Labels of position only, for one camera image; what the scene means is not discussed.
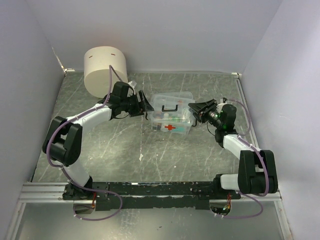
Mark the clear plastic medicine box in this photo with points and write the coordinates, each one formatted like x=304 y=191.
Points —
x=167 y=125

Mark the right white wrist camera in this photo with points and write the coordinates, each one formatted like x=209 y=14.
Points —
x=223 y=100

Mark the clear box lid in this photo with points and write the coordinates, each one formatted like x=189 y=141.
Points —
x=168 y=102

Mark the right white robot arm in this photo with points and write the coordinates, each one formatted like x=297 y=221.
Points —
x=257 y=172

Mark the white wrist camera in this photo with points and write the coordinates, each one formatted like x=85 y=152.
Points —
x=223 y=100
x=133 y=85

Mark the cream cylindrical container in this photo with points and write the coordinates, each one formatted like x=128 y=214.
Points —
x=103 y=66

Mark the black base frame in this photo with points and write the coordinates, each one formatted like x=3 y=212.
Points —
x=149 y=195

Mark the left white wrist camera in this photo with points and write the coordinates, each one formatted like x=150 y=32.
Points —
x=133 y=85

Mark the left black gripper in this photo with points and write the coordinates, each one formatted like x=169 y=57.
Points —
x=144 y=106

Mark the teal-edged clear bag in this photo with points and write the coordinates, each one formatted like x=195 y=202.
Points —
x=180 y=130

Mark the small green box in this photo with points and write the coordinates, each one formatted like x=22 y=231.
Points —
x=175 y=118

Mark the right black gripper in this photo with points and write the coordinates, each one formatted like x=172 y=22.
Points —
x=201 y=109

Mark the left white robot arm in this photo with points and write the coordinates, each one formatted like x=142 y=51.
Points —
x=63 y=143

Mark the brown orange-cap bottle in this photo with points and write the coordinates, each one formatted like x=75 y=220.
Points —
x=159 y=116

